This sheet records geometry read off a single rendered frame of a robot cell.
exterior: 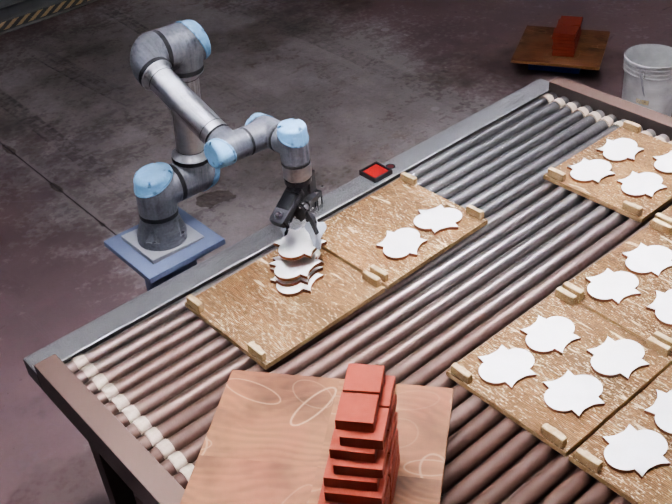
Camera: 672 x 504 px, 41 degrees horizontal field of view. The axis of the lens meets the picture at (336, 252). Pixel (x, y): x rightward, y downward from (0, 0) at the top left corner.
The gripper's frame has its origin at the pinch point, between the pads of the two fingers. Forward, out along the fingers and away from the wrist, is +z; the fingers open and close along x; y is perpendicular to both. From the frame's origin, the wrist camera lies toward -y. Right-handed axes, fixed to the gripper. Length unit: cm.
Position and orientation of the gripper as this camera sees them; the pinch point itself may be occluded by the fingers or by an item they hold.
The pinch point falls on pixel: (300, 243)
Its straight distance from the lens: 245.7
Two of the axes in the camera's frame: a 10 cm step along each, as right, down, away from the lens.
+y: 5.6, -5.3, 6.4
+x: -8.3, -2.9, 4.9
